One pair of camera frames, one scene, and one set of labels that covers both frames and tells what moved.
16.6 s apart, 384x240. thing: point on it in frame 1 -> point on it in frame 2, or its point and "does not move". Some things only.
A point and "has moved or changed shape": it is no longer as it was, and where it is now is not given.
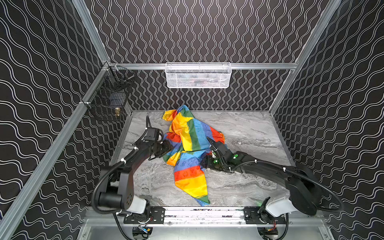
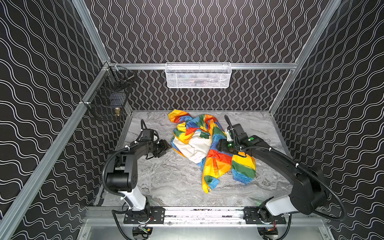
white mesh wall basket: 198,75 does not move
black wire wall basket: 108,101 does not move
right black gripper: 217,150 -> 223,145
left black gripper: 163,147 does not move
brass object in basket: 117,111 does not move
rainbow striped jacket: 189,137 has moved or changed shape
